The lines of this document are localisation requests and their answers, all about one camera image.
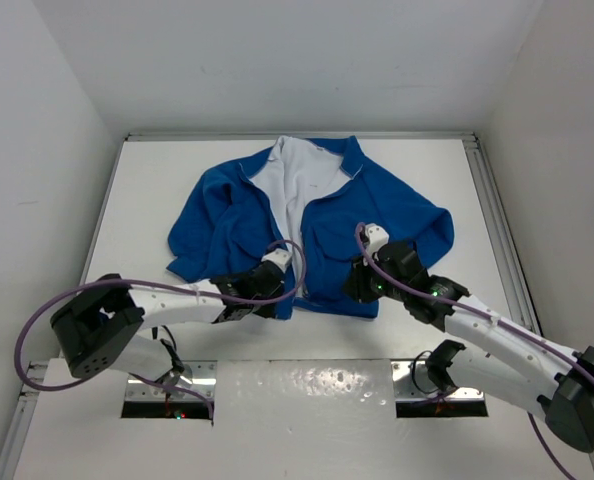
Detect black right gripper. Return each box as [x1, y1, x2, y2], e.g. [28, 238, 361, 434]
[340, 250, 407, 303]

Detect blue fleece zip jacket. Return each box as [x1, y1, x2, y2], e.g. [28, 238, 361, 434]
[168, 136, 455, 320]

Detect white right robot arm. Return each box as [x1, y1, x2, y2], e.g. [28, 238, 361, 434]
[344, 224, 594, 453]

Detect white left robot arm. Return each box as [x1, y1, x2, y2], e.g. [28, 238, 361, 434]
[50, 260, 286, 382]

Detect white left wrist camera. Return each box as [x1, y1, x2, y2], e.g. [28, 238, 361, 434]
[261, 248, 292, 273]

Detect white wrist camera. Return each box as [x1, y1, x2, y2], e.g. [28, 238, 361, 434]
[261, 248, 292, 273]
[360, 223, 389, 257]

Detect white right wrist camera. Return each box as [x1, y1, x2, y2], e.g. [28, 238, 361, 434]
[360, 223, 389, 257]

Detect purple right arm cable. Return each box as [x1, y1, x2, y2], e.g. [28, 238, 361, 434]
[354, 222, 594, 480]

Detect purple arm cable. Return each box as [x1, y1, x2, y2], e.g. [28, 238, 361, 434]
[13, 239, 307, 424]
[354, 222, 594, 480]

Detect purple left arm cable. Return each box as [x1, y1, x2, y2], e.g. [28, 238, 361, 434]
[13, 239, 307, 424]

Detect thin black wire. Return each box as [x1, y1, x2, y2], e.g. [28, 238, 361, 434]
[410, 350, 448, 401]

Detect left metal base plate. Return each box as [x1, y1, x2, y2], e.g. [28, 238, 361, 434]
[125, 361, 217, 402]

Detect metal base plate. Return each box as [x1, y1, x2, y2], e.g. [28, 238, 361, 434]
[391, 356, 485, 403]
[125, 361, 217, 402]

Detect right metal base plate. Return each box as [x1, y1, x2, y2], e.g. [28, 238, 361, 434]
[391, 356, 485, 403]

